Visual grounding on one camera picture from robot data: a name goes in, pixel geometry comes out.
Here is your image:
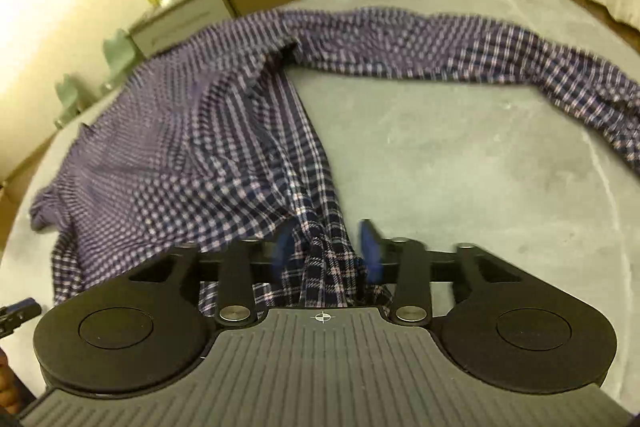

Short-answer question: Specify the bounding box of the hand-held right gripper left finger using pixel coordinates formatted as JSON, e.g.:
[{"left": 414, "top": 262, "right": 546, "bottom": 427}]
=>
[{"left": 129, "top": 222, "right": 298, "bottom": 327}]

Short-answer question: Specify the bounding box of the pale green chair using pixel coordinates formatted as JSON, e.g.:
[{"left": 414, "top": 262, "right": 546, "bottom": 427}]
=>
[
  {"left": 100, "top": 27, "right": 146, "bottom": 92},
  {"left": 52, "top": 74, "right": 101, "bottom": 128}
]

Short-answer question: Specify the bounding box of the person's left hand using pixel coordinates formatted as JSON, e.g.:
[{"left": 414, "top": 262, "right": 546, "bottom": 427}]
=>
[{"left": 0, "top": 349, "right": 23, "bottom": 415}]

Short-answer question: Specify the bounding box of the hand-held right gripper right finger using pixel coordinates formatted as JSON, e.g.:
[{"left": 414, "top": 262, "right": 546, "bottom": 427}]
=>
[{"left": 359, "top": 218, "right": 525, "bottom": 327}]

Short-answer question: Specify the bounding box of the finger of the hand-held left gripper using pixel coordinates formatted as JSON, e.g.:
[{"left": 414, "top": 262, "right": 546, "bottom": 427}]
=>
[{"left": 0, "top": 298, "right": 43, "bottom": 339}]

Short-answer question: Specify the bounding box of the blue plaid shirt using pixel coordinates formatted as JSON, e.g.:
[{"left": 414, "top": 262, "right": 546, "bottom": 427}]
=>
[{"left": 29, "top": 6, "right": 640, "bottom": 310}]

